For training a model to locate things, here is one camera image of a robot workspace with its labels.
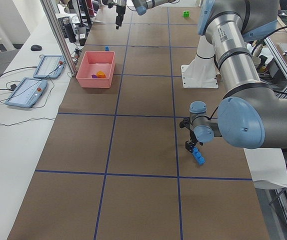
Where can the orange block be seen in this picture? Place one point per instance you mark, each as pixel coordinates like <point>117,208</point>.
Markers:
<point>100,74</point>

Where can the black computer mouse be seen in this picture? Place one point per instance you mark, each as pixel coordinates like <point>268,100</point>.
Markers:
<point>36,48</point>

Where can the white camera stand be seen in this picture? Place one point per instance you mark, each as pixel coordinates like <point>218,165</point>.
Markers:
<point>201,72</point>

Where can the black bottle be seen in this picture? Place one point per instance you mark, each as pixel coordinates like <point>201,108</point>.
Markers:
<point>69,30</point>

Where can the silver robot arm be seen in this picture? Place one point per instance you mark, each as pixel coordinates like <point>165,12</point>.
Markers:
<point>250,115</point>
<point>140,6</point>

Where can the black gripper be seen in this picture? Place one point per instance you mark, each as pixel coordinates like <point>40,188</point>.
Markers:
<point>120,10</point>
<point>193,137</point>

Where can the long blue block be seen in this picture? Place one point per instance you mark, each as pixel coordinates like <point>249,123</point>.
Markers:
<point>198,156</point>

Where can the pink plastic box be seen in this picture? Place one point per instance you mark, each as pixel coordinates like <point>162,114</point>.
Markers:
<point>91,63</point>

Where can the near blue teach pendant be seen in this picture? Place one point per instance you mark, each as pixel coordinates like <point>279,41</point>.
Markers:
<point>27,93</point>

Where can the aluminium frame post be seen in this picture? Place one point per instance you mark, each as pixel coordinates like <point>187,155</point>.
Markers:
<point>57,32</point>

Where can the far blue teach pendant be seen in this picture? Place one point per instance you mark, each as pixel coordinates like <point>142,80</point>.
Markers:
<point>49,67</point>

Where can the blue teach pendant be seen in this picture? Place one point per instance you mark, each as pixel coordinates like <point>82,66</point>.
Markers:
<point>49,67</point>
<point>27,93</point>

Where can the green block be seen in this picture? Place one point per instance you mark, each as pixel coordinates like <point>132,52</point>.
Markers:
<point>186,14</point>

